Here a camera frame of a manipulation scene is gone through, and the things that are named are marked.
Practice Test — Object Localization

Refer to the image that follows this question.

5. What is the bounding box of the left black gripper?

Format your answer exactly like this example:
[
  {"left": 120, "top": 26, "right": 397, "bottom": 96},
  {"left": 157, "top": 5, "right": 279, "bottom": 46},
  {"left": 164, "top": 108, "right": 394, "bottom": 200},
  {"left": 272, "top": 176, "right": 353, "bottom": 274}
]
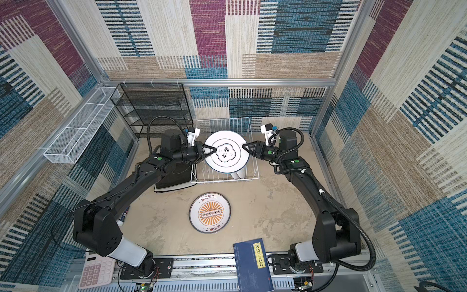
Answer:
[{"left": 172, "top": 142, "right": 216, "bottom": 165}]

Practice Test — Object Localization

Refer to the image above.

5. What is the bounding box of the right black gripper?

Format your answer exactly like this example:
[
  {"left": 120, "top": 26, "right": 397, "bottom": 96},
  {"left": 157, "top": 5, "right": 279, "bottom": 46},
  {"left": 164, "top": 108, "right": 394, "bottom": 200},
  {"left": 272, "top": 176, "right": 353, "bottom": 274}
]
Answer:
[{"left": 242, "top": 140, "right": 284, "bottom": 163}]

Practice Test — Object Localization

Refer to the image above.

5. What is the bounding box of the white round plate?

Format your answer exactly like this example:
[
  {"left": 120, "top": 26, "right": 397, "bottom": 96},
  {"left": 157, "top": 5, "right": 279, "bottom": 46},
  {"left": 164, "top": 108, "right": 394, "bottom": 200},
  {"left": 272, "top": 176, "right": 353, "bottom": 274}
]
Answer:
[
  {"left": 189, "top": 192, "right": 231, "bottom": 234},
  {"left": 231, "top": 169, "right": 247, "bottom": 180},
  {"left": 205, "top": 130, "right": 250, "bottom": 175}
]

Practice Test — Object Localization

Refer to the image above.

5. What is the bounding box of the black square plate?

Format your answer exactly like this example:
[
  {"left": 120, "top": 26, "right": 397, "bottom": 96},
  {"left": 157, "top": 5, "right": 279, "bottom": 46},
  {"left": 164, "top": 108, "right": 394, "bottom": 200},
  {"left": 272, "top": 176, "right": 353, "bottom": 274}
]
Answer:
[{"left": 155, "top": 163, "right": 192, "bottom": 189}]

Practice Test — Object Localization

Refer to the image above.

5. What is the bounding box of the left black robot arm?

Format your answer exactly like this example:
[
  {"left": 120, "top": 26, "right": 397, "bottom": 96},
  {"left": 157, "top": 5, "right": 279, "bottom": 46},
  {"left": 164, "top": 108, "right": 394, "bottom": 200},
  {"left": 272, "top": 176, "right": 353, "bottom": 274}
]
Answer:
[{"left": 72, "top": 128, "right": 216, "bottom": 278}]

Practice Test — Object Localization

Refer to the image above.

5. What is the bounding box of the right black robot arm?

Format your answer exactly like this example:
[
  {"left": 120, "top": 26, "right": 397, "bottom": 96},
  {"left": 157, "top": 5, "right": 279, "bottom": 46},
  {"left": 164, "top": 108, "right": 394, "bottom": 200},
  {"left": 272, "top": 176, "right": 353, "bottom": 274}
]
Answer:
[{"left": 242, "top": 127, "right": 377, "bottom": 272}]

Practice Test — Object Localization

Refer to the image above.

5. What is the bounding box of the black mesh shelf rack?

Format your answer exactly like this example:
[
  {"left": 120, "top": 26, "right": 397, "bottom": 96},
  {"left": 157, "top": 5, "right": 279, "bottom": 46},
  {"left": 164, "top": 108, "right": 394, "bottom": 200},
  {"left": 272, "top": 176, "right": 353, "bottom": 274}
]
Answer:
[{"left": 111, "top": 83, "right": 193, "bottom": 138}]

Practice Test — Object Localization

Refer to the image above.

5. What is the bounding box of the blue white marker pen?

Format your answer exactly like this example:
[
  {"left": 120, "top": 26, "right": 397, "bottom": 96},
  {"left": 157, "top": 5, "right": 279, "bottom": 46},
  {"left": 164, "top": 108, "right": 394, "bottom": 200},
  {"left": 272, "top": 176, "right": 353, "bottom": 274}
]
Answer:
[{"left": 117, "top": 207, "right": 130, "bottom": 226}]

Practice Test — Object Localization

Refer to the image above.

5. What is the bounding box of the blue book yellow label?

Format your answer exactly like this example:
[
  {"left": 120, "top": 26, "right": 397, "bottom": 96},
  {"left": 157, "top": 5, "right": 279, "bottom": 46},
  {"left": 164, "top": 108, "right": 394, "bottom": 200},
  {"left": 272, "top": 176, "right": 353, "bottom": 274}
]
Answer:
[{"left": 233, "top": 238, "right": 274, "bottom": 292}]

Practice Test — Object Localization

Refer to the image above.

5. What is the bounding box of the pink calculator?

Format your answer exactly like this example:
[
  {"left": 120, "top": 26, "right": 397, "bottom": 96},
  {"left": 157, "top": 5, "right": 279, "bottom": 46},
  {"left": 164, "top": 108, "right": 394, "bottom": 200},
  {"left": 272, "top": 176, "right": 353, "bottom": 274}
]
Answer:
[{"left": 78, "top": 251, "right": 116, "bottom": 290}]

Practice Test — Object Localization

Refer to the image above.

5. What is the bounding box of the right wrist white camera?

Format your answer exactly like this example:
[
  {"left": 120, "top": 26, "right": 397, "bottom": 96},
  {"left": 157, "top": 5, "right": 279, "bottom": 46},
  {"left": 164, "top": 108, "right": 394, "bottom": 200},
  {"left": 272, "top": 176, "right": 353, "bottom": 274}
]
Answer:
[{"left": 260, "top": 123, "right": 279, "bottom": 146}]

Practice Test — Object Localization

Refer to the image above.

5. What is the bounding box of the white wire dish rack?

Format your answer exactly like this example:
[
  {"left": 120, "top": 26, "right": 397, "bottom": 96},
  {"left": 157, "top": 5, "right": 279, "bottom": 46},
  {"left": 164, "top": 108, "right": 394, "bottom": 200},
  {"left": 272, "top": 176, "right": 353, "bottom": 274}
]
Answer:
[{"left": 191, "top": 118, "right": 260, "bottom": 184}]

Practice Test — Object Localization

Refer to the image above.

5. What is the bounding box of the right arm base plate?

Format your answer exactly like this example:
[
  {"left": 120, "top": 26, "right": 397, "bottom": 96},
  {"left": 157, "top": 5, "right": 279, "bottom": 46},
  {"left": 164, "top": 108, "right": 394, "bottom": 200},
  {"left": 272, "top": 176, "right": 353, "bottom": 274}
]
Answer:
[{"left": 267, "top": 253, "right": 323, "bottom": 274}]

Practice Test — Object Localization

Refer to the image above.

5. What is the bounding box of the aluminium front rail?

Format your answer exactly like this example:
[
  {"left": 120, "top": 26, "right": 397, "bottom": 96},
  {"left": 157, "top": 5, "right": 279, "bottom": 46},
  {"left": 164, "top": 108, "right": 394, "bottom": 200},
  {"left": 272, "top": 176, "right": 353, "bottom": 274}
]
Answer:
[{"left": 65, "top": 249, "right": 377, "bottom": 292}]

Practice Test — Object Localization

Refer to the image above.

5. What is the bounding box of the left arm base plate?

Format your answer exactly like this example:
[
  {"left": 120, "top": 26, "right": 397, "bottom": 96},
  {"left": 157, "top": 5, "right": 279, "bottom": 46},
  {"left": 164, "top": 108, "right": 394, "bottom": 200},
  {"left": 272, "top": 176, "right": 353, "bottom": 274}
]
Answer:
[{"left": 119, "top": 258, "right": 174, "bottom": 281}]

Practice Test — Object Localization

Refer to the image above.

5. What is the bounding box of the white wire wall basket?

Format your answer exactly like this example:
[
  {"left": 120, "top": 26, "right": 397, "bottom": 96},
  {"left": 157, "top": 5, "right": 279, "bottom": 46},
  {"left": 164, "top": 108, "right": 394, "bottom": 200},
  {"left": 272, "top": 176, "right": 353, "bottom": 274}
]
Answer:
[{"left": 44, "top": 86, "right": 115, "bottom": 164}]

